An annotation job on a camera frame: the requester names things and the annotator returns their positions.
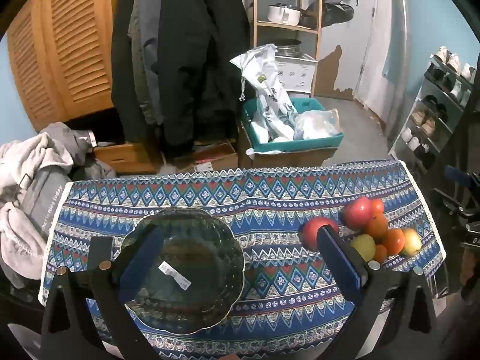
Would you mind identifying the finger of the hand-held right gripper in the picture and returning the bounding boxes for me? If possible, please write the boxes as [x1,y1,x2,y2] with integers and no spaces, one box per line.
[432,187,474,218]
[443,166,480,192]

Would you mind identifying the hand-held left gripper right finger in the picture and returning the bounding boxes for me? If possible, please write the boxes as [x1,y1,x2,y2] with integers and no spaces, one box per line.
[316,225,439,360]

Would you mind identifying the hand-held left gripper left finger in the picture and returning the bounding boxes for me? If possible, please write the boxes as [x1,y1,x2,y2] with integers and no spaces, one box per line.
[39,227,166,360]

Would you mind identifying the small red apple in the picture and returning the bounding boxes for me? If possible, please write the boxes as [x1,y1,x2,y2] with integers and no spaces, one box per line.
[302,217,339,251]

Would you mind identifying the large red apple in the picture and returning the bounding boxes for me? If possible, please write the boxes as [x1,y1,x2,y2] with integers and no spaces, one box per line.
[342,196,374,229]

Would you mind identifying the clear glass bowl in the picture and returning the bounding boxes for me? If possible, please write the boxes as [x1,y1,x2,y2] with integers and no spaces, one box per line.
[112,207,246,335]

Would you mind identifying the yellow red apple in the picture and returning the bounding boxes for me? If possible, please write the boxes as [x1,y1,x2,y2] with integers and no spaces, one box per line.
[401,228,422,256]

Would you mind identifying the dark cloth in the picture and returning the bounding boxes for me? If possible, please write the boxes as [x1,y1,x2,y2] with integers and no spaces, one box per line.
[459,94,480,181]

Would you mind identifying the grey shoe rack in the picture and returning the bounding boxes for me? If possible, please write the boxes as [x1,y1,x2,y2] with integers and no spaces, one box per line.
[388,45,480,181]

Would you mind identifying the blue patterned tablecloth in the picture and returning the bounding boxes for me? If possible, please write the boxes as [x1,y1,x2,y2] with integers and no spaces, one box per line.
[37,159,447,360]

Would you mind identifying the wooden box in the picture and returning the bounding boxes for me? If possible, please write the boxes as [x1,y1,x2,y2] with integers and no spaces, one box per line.
[93,142,156,175]

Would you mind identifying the large cardboard box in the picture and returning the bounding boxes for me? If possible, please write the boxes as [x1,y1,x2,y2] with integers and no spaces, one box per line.
[238,120,338,169]

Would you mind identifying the group of shoes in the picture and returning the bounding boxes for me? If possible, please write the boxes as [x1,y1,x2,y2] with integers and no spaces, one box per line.
[399,46,477,158]

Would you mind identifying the grey printed bag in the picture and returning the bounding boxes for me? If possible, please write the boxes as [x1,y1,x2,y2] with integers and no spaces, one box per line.
[17,165,74,237]

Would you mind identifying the teal plastic crate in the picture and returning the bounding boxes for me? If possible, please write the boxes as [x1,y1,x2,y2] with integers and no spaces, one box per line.
[241,97,345,154]

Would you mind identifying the flat cardboard box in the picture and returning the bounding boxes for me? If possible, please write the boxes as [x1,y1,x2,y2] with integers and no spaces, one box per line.
[172,140,239,173]

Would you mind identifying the clear plastic bag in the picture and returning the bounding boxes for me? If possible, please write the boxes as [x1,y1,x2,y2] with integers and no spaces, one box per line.
[293,109,344,140]

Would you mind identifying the grey cloth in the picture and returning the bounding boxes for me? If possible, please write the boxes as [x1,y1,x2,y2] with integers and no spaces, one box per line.
[37,122,98,166]

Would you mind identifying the pile of grey-white clothes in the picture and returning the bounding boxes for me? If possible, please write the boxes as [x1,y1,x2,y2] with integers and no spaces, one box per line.
[0,133,74,280]

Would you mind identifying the white door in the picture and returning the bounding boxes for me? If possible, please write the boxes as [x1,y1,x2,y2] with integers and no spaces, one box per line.
[354,0,409,128]

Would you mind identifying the white printed bag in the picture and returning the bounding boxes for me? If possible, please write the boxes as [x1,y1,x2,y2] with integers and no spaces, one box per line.
[229,44,299,143]

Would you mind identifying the white printed box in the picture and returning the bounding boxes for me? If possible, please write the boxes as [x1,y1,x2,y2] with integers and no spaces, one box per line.
[275,54,319,94]

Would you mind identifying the dark green coat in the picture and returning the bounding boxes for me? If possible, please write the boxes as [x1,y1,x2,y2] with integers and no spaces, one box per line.
[110,0,151,147]

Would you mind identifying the metal pot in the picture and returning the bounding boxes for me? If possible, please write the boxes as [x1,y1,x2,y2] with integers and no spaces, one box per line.
[274,38,302,58]

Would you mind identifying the grey jacket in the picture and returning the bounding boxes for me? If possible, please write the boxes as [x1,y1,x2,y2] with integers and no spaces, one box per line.
[127,0,166,126]

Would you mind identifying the black coat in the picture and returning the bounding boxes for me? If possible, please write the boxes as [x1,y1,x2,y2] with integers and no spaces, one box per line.
[155,0,252,158]

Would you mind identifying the wooden louvered cabinet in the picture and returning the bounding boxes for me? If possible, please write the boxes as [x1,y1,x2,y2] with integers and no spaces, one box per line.
[5,0,130,132]

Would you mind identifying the wooden shelf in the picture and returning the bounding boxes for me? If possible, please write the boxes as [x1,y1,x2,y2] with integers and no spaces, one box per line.
[252,0,323,100]

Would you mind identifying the white pot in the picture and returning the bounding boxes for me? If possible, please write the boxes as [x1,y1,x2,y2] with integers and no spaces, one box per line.
[267,3,302,25]

